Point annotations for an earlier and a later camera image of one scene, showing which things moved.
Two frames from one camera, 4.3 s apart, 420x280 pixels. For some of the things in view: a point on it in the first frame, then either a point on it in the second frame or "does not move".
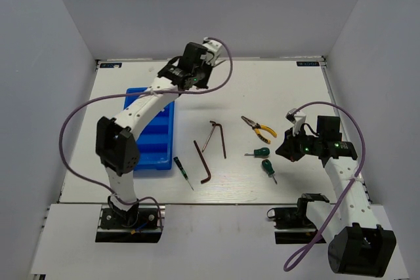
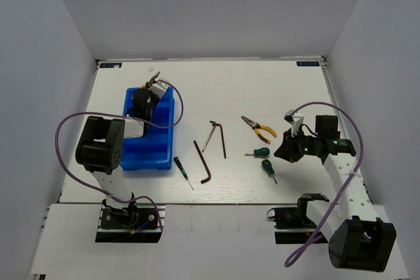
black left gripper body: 202,74 → 153,99
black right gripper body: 300,145 does not move
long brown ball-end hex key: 222,138 does not move
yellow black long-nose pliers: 257,127 does not move
